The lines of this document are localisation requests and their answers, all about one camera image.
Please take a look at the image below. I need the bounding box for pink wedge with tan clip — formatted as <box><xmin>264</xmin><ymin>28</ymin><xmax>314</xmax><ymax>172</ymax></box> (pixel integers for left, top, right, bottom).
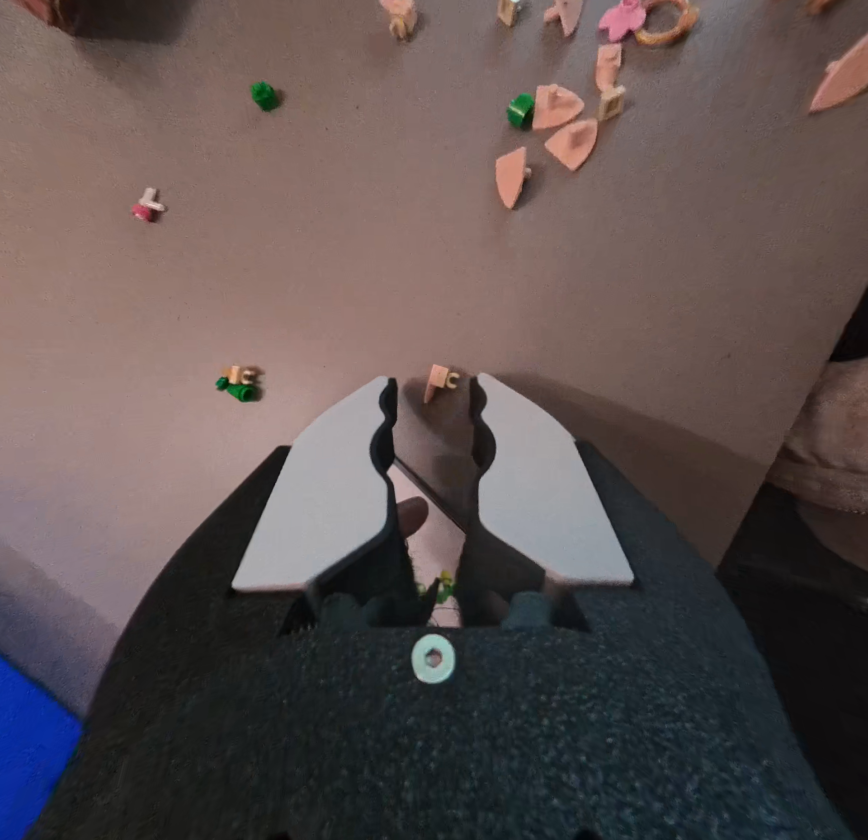
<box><xmin>424</xmin><ymin>363</ymin><xmax>462</xmax><ymax>406</ymax></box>

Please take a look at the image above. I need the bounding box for tan and pink brick piece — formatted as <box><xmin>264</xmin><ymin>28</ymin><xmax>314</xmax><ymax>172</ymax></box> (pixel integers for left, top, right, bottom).
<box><xmin>378</xmin><ymin>0</ymin><xmax>419</xmax><ymax>42</ymax></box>

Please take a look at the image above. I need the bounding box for orange ring piece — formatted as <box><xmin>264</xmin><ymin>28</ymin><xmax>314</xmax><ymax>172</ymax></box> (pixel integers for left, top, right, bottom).
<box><xmin>634</xmin><ymin>0</ymin><xmax>700</xmax><ymax>48</ymax></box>

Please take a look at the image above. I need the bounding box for green and tan brick piece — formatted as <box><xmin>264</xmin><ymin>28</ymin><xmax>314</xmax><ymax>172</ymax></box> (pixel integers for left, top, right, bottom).
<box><xmin>216</xmin><ymin>366</ymin><xmax>264</xmax><ymax>403</ymax></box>

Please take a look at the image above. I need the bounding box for large blue plastic bin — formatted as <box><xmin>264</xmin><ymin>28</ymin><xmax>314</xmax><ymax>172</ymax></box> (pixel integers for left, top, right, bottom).
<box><xmin>0</xmin><ymin>652</ymin><xmax>84</xmax><ymax>840</ymax></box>

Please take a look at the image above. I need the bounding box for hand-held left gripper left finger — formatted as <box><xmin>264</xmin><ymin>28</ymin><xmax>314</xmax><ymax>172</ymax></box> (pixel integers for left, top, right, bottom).
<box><xmin>232</xmin><ymin>376</ymin><xmax>400</xmax><ymax>607</ymax></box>

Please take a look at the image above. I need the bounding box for grey desk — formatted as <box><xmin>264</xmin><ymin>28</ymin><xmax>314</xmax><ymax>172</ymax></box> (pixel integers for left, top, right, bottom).
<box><xmin>0</xmin><ymin>0</ymin><xmax>868</xmax><ymax>719</ymax></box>

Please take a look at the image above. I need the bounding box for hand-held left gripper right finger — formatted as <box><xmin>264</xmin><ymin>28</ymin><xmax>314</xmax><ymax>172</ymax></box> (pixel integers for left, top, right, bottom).
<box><xmin>461</xmin><ymin>372</ymin><xmax>636</xmax><ymax>590</ymax></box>

